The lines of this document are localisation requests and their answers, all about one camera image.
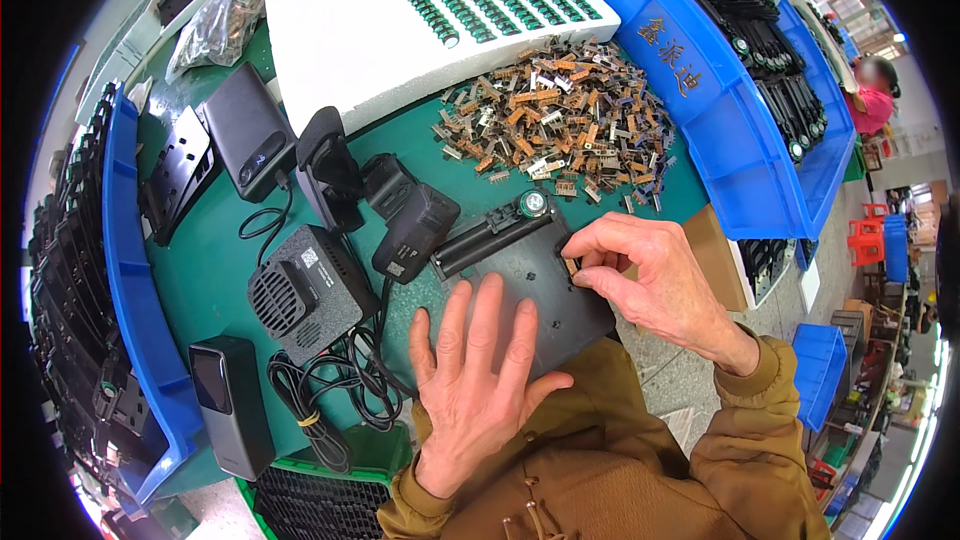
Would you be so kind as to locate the person's left hand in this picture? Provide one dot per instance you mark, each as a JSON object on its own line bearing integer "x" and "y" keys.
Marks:
{"x": 465, "y": 420}

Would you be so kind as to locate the person's right hand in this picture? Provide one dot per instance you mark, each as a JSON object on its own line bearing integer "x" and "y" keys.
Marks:
{"x": 667, "y": 292}

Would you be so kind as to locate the small brown switch component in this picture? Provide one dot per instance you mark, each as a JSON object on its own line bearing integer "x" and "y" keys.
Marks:
{"x": 571, "y": 267}

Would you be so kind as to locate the black plastic panel with speaker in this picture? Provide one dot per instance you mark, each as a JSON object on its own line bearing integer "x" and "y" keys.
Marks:
{"x": 551, "y": 292}

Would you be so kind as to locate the brown cardboard box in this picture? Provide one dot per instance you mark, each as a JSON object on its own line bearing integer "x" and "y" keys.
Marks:
{"x": 712, "y": 255}

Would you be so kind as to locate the white box of black parts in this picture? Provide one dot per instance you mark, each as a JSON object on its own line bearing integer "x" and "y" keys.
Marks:
{"x": 765, "y": 266}

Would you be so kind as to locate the person's body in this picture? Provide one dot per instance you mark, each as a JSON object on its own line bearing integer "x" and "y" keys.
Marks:
{"x": 600, "y": 465}

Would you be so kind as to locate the green crate of black parts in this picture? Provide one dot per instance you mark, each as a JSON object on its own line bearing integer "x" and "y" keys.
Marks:
{"x": 322, "y": 499}

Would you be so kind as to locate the small blue bin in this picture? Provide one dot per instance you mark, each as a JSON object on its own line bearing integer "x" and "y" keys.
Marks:
{"x": 819, "y": 375}

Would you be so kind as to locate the black charger block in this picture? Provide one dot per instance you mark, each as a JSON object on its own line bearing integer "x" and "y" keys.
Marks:
{"x": 416, "y": 236}

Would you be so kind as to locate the large blue bin of black panels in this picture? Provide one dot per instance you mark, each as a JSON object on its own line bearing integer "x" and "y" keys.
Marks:
{"x": 720, "y": 105}

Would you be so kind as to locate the black mini computer with fan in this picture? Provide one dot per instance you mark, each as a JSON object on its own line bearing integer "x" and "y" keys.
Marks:
{"x": 315, "y": 292}

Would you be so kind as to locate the red plastic stools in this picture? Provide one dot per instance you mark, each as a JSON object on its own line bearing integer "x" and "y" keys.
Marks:
{"x": 866, "y": 236}

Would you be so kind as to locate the grey power bank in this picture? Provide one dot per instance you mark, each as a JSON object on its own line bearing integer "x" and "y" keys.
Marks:
{"x": 232, "y": 405}

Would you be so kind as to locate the small black adapter box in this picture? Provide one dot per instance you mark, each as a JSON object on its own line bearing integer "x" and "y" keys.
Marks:
{"x": 388, "y": 186}

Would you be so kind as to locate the long blue bin of black panels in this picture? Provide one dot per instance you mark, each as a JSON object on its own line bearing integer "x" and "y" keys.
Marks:
{"x": 127, "y": 285}

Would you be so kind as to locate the black power bank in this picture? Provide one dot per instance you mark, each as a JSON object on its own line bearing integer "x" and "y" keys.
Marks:
{"x": 244, "y": 124}

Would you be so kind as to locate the bare black plastic panel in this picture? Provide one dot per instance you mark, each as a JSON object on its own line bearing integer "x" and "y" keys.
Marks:
{"x": 176, "y": 176}

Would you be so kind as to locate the white foam tray of green parts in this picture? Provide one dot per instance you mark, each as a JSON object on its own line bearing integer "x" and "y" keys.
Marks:
{"x": 360, "y": 37}

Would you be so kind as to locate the clear bag of small parts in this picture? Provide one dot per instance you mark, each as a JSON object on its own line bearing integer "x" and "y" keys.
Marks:
{"x": 225, "y": 19}

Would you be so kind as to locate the pile of brown switch components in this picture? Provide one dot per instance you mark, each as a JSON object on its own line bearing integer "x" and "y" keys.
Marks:
{"x": 562, "y": 120}

